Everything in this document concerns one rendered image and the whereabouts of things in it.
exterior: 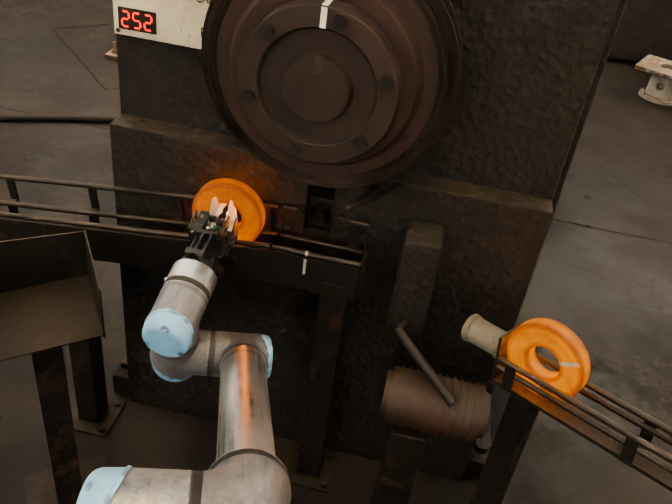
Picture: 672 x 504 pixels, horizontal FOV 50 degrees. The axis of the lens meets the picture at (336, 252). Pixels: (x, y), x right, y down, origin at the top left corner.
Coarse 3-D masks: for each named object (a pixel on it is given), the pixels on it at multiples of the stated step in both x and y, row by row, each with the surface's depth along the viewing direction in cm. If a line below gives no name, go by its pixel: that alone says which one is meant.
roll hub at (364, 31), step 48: (336, 0) 116; (288, 48) 119; (336, 48) 117; (384, 48) 115; (240, 96) 124; (288, 96) 122; (336, 96) 120; (384, 96) 119; (288, 144) 128; (336, 144) 126
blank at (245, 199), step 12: (216, 180) 151; (228, 180) 150; (204, 192) 151; (216, 192) 150; (228, 192) 150; (240, 192) 149; (252, 192) 151; (192, 204) 153; (204, 204) 152; (240, 204) 151; (252, 204) 150; (252, 216) 152; (264, 216) 153; (240, 228) 154; (252, 228) 153; (252, 240) 155
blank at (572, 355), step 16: (528, 320) 134; (544, 320) 131; (512, 336) 135; (528, 336) 132; (544, 336) 130; (560, 336) 127; (576, 336) 128; (512, 352) 137; (528, 352) 134; (560, 352) 129; (576, 352) 126; (528, 368) 135; (544, 368) 136; (560, 368) 130; (576, 368) 127; (560, 384) 131; (576, 384) 129
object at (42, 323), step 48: (48, 240) 145; (0, 288) 147; (48, 288) 149; (96, 288) 138; (0, 336) 138; (48, 336) 138; (96, 336) 139; (48, 384) 150; (48, 432) 158; (48, 480) 180
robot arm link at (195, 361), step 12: (204, 336) 139; (192, 348) 136; (204, 348) 138; (156, 360) 137; (168, 360) 135; (180, 360) 136; (192, 360) 138; (204, 360) 138; (156, 372) 141; (168, 372) 139; (180, 372) 139; (192, 372) 139; (204, 372) 139
